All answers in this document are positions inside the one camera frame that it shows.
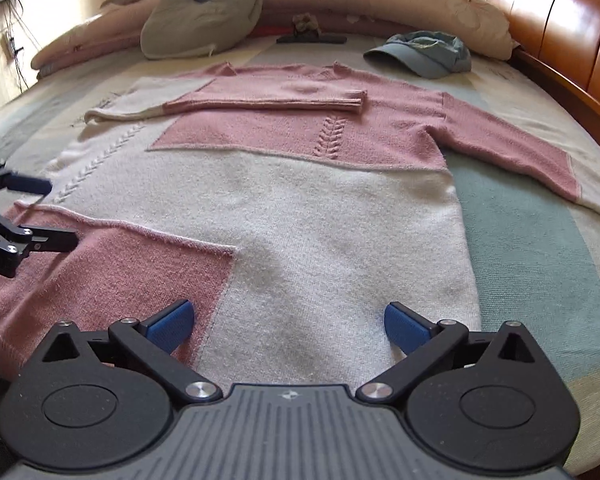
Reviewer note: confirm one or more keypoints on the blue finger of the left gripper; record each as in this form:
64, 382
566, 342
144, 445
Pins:
60, 241
29, 185

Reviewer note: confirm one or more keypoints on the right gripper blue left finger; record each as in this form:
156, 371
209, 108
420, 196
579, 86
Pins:
146, 347

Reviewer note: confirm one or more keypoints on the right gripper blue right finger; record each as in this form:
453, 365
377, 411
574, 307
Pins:
428, 349

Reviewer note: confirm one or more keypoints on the pink and white knit sweater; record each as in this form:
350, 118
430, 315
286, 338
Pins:
280, 209

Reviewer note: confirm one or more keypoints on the grey cat face cushion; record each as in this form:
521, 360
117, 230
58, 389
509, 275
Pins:
191, 28

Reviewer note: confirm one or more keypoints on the red stick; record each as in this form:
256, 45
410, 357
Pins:
268, 31

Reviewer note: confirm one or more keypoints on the blue baseball cap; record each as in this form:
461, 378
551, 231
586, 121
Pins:
428, 54

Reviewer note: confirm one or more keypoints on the black hair clip with flower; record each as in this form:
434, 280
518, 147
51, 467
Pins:
306, 30

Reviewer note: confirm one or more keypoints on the floral cream rolled quilt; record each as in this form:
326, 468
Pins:
483, 28

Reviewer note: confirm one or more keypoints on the wooden headboard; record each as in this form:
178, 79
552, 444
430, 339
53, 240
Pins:
560, 50

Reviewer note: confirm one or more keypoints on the white power strip on wall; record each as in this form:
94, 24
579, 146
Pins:
11, 47

